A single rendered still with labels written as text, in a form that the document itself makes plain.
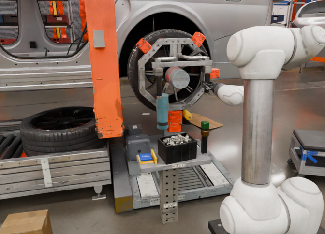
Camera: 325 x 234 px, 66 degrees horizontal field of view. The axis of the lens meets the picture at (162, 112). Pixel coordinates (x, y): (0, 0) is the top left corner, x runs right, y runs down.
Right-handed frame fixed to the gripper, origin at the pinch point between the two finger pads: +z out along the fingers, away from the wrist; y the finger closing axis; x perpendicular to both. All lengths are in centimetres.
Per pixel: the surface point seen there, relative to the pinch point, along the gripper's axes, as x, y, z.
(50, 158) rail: -45, -108, 2
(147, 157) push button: -35, -48, -30
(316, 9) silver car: 62, 287, 223
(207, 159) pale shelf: -38, -13, -36
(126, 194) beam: -70, -61, -14
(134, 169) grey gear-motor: -70, -51, 15
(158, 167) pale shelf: -38, -43, -36
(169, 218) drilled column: -80, -35, -33
